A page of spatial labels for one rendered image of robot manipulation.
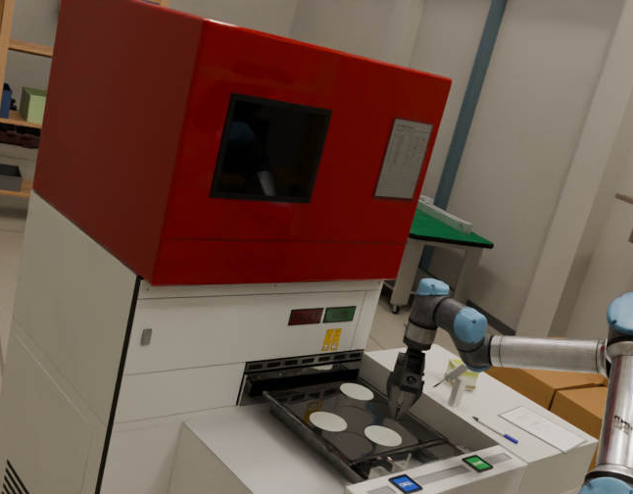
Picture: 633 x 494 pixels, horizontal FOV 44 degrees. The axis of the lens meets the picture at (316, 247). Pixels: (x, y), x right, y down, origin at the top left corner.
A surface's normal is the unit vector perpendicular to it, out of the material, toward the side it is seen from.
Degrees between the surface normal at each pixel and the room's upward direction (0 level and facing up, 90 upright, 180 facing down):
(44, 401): 90
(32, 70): 90
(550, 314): 90
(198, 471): 90
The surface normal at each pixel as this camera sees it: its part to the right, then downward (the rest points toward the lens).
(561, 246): -0.88, -0.10
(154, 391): 0.62, 0.35
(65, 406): -0.75, -0.01
